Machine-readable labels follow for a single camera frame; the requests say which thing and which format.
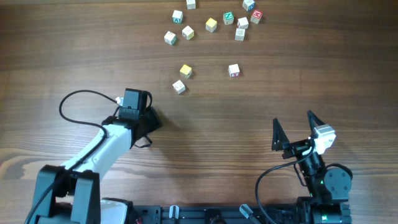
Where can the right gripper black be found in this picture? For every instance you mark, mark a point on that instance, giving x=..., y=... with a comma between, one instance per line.
x=297, y=147

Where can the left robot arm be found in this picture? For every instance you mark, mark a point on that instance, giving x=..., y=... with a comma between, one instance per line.
x=70, y=192

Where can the red letter Y block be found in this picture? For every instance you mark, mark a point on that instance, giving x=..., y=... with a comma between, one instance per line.
x=234, y=70

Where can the top centre wooden block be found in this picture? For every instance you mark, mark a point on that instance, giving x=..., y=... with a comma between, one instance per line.
x=191, y=4

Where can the left plain wooden block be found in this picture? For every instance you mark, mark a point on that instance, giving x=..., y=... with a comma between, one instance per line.
x=170, y=38

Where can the red letter M block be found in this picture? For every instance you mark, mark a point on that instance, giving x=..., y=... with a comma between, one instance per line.
x=256, y=16

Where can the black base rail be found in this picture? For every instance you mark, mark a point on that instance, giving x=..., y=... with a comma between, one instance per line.
x=217, y=214

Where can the yellow side wooden block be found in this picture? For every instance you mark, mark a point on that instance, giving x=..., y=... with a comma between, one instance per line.
x=188, y=32

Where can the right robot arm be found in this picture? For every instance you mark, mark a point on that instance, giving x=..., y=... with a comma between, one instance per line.
x=328, y=185

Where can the blue side wooden block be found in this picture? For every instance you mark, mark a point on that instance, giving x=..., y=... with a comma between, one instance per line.
x=248, y=5

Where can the pale drawing wooden block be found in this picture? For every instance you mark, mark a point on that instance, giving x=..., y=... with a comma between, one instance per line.
x=179, y=87

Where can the green letter N block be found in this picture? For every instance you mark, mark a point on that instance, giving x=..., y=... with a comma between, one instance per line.
x=228, y=18

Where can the white top red block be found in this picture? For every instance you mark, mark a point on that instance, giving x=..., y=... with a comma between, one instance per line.
x=243, y=23

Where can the plain drawing wooden block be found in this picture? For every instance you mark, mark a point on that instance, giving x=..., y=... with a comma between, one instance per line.
x=240, y=34

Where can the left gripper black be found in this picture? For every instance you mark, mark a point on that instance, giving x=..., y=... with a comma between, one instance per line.
x=154, y=121

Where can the green letter A block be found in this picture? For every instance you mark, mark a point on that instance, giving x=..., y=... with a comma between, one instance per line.
x=177, y=16

